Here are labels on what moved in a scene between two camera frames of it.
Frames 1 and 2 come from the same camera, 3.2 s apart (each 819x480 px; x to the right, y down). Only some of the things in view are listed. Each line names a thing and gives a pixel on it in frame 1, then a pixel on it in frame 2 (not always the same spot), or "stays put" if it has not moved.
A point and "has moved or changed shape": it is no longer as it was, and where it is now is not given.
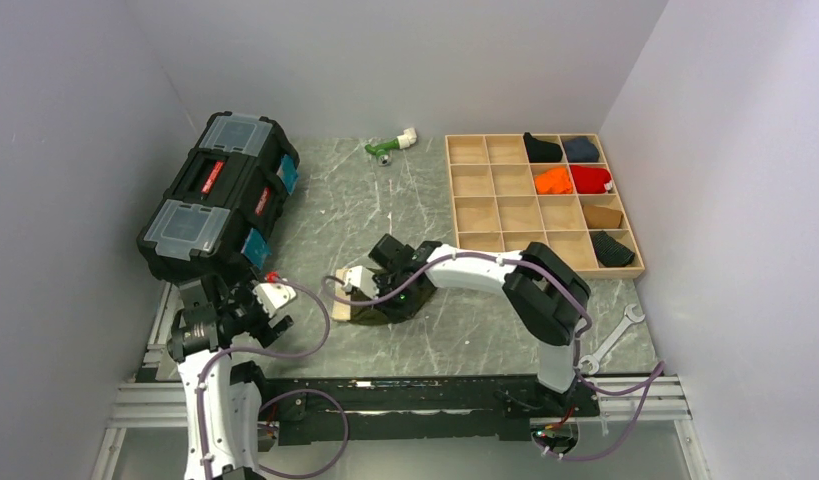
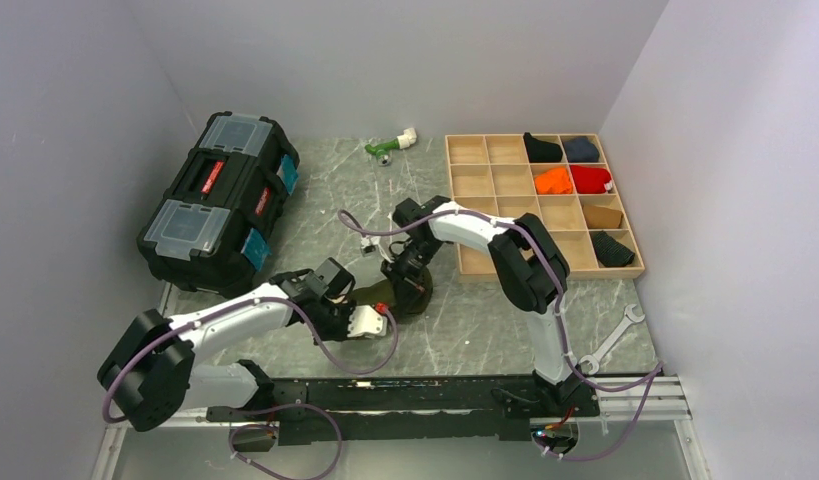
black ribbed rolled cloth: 610,251 stays put
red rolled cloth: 588,180 stays put
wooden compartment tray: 510,190 stays put
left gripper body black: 247,314 -> 333,320
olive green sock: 373,314 has moved or changed shape
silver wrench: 594,360 stays put
